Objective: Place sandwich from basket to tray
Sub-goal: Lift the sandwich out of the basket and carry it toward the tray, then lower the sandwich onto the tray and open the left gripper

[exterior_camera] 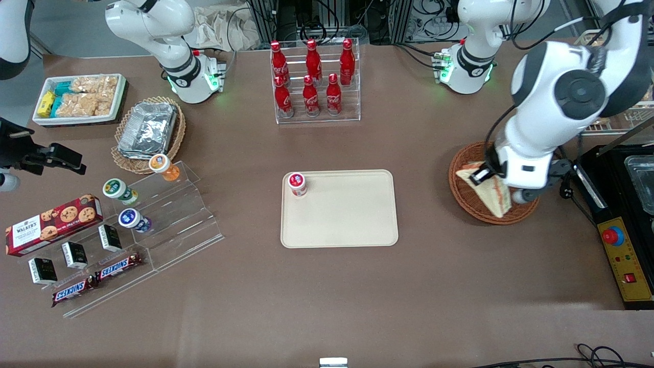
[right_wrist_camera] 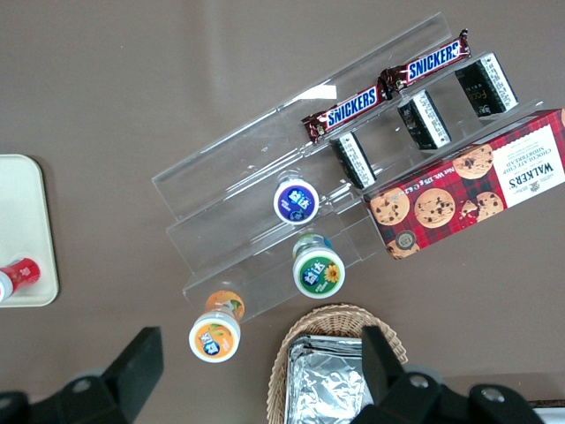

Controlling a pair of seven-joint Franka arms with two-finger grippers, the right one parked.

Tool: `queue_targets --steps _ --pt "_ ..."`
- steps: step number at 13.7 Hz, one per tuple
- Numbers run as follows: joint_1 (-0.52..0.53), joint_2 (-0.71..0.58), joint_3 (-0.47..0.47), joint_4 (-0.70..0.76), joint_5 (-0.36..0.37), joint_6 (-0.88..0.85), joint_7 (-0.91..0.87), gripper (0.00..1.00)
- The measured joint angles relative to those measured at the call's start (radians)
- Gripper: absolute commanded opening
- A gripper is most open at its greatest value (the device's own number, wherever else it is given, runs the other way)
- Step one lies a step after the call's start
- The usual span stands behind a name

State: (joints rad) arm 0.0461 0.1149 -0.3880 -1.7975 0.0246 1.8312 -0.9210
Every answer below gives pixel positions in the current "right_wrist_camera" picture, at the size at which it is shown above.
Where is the small black white snack box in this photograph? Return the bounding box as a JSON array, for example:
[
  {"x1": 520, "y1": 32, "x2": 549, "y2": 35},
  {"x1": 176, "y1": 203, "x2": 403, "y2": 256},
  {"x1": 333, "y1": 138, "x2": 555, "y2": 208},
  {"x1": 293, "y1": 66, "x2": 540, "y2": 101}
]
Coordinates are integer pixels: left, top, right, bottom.
[
  {"x1": 454, "y1": 51, "x2": 520, "y2": 120},
  {"x1": 328, "y1": 131, "x2": 378, "y2": 191},
  {"x1": 395, "y1": 87, "x2": 454, "y2": 151}
]

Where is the orange lid gum bottle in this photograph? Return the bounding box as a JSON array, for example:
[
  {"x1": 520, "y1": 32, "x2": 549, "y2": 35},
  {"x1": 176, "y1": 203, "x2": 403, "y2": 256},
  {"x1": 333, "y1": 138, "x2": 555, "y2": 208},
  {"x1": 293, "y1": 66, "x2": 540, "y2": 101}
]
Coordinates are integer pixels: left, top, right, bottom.
[{"x1": 188, "y1": 290, "x2": 246, "y2": 364}]

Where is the oval light wicker basket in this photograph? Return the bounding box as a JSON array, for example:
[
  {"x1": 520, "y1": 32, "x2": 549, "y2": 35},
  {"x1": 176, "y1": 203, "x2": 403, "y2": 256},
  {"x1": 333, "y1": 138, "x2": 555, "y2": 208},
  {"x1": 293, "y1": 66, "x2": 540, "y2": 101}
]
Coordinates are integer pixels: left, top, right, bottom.
[{"x1": 267, "y1": 303, "x2": 410, "y2": 424}]

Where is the red Walkers cookie box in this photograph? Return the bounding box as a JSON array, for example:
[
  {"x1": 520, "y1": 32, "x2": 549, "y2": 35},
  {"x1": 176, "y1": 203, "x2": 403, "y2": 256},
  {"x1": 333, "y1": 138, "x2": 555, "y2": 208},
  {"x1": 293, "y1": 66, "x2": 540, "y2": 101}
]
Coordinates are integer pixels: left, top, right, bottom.
[{"x1": 363, "y1": 108, "x2": 565, "y2": 261}]

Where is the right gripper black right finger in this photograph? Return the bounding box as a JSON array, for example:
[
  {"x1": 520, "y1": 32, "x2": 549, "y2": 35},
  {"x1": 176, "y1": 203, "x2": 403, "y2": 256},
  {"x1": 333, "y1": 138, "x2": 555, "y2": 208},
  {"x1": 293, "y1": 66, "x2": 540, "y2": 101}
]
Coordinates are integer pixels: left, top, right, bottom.
[{"x1": 352, "y1": 325, "x2": 470, "y2": 424}]

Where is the green lid gum bottle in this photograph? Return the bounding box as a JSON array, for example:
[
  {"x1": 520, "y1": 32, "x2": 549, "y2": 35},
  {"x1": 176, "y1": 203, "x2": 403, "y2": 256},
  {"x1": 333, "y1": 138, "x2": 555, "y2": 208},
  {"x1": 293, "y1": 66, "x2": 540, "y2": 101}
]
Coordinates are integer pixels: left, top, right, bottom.
[{"x1": 291, "y1": 232, "x2": 346, "y2": 300}]

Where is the red drink bottle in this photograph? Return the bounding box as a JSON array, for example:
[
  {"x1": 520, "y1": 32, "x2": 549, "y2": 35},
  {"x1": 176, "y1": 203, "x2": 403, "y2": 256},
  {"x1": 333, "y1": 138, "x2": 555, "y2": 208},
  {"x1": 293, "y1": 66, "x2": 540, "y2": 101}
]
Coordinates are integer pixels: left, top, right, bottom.
[{"x1": 0, "y1": 257, "x2": 41, "y2": 305}]

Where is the silver foil packet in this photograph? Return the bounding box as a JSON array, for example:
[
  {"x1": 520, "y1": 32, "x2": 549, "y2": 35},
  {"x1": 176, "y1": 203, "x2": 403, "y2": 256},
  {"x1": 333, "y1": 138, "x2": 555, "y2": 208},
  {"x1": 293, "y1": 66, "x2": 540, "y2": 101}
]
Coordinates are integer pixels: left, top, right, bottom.
[{"x1": 284, "y1": 334, "x2": 376, "y2": 424}]

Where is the Snickers chocolate bar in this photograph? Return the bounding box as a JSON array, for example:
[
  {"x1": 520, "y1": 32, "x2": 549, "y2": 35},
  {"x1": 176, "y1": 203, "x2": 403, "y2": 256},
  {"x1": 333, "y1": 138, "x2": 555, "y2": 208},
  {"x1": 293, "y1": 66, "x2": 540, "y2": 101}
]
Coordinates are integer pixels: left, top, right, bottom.
[
  {"x1": 301, "y1": 83, "x2": 394, "y2": 145},
  {"x1": 378, "y1": 28, "x2": 471, "y2": 93}
]

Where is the clear acrylic stepped display stand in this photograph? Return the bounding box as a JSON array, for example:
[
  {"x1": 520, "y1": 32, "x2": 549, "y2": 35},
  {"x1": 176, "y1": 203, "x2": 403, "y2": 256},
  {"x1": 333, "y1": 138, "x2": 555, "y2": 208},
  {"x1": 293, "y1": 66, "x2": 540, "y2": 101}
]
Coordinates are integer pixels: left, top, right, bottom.
[{"x1": 151, "y1": 11, "x2": 548, "y2": 326}]

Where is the beige plastic tray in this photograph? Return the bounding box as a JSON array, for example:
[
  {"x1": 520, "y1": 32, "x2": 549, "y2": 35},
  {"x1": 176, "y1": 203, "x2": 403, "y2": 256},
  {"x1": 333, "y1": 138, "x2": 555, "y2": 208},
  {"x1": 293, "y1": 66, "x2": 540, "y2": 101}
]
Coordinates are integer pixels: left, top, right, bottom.
[{"x1": 0, "y1": 153, "x2": 60, "y2": 308}]

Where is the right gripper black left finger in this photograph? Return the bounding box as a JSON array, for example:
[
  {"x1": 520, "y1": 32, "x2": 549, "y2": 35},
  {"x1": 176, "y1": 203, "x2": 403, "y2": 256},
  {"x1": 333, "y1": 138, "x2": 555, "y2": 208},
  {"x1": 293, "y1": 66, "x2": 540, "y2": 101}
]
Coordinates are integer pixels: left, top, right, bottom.
[{"x1": 30, "y1": 326, "x2": 165, "y2": 424}]

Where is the purple lid gum bottle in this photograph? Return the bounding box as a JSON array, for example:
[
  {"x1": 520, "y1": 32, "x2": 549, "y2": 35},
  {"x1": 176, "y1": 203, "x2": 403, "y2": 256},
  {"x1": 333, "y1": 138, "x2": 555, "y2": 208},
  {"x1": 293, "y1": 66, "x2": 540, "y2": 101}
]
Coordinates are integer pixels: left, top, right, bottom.
[{"x1": 272, "y1": 174, "x2": 320, "y2": 226}]

